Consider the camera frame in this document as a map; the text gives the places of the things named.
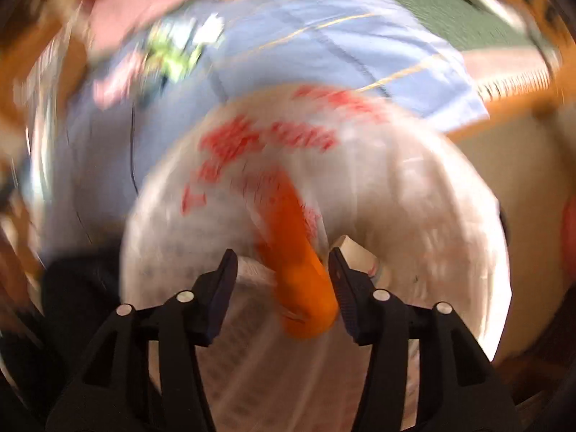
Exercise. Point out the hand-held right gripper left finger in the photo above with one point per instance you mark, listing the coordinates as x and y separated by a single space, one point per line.
222 299

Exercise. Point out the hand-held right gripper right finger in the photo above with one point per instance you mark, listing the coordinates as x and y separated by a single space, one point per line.
342 299

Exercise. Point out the orange carrot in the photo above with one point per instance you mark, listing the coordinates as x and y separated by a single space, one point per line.
306 288

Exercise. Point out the white plastic bag red print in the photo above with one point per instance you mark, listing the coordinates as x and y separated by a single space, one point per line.
405 198

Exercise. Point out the green paper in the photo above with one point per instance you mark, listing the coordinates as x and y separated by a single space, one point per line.
173 54

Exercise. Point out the blue striped cloth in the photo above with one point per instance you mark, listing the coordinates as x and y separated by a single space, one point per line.
315 54

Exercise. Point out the pink quilt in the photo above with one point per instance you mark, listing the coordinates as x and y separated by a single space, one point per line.
135 13

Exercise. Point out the green bed mat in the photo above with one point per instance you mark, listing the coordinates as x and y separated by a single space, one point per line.
450 0

